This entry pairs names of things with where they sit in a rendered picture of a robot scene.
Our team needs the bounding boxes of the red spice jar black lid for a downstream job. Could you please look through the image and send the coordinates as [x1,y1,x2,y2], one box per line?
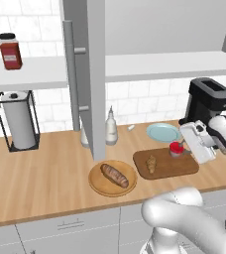
[0,32,24,71]

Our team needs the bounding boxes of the white squeeze bottle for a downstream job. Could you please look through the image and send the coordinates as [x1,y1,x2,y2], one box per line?
[105,105,119,147]

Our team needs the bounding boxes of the round wooden plate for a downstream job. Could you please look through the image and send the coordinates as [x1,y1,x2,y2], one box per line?
[87,160,139,198]

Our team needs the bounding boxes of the brown wooden cutting board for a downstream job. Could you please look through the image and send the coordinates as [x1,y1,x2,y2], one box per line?
[132,147,200,181]

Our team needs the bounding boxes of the grey drawer front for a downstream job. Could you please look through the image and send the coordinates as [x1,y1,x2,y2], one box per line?
[14,206,121,254]

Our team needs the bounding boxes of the light blue plate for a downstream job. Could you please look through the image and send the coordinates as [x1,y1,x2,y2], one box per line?
[146,122,183,144]

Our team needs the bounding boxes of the grey drawer handle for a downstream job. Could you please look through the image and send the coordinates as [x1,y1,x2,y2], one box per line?
[56,221,86,231]

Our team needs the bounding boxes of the white cabinet shelf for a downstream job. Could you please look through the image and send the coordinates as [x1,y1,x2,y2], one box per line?
[0,50,226,94]

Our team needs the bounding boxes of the golden croissant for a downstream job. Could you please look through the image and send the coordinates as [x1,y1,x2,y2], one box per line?
[146,156,158,175]

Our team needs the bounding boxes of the white paper towel roll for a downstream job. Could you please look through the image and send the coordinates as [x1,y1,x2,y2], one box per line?
[2,91,37,151]

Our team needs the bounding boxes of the black toaster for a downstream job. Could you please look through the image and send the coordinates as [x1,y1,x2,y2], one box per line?
[178,76,226,129]

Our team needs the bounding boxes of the black wire towel holder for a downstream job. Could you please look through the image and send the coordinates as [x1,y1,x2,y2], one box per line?
[0,89,42,154]

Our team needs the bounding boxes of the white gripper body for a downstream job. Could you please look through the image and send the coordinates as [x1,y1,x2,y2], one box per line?
[178,120,218,165]

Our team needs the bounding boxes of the brown baguette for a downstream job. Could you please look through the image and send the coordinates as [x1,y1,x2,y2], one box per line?
[99,163,130,190]

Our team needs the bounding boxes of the red jam jar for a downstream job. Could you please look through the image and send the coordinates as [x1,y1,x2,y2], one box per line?
[169,141,185,159]

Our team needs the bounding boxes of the grey bar door handle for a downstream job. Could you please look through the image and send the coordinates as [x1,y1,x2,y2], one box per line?
[61,20,90,133]

